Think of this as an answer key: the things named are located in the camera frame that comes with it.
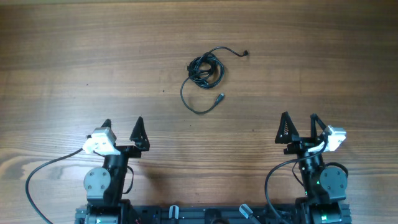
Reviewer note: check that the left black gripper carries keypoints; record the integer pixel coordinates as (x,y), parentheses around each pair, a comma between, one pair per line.
(140,142)

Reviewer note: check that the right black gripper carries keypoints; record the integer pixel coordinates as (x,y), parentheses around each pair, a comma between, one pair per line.
(306,143)

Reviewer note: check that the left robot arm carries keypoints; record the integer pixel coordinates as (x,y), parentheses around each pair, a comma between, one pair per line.
(105,185)

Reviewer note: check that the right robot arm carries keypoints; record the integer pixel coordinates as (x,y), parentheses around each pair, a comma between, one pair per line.
(324,183)

